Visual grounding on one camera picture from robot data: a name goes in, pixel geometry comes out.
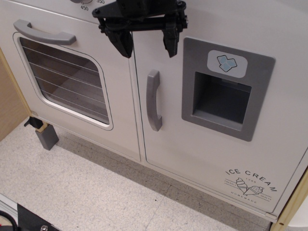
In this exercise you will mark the grey oven temperature knob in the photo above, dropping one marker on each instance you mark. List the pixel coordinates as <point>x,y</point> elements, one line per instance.
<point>81,1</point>

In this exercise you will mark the white toy oven door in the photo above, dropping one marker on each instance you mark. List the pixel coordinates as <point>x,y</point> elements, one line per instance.
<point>85,87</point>

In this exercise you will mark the white toy fridge door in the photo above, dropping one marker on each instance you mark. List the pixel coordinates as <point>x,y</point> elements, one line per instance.
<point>257,175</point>

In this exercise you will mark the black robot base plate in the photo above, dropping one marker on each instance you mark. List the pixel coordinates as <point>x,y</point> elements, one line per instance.
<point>29,221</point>

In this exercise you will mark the grey oven door handle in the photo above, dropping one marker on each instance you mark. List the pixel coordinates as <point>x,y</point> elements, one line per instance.
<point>62,38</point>

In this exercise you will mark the light wooden side post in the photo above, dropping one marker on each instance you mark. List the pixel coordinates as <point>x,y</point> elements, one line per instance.
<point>295,201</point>

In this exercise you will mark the grey ice dispenser panel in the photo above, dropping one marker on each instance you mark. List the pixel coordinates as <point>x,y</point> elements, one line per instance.
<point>223,88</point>

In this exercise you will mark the black clamp bracket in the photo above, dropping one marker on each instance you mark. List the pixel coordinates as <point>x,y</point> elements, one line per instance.
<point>34,122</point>

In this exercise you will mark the wooden left side panel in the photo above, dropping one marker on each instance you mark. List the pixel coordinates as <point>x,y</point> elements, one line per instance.
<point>13,107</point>

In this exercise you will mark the grey kitchen leg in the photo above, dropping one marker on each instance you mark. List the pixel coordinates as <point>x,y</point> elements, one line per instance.
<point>48,137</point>

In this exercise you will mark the grey fridge door handle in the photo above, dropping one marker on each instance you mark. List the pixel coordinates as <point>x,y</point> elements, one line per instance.
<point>153,82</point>

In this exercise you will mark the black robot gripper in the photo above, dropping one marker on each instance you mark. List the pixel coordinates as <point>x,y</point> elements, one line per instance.
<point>119,18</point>

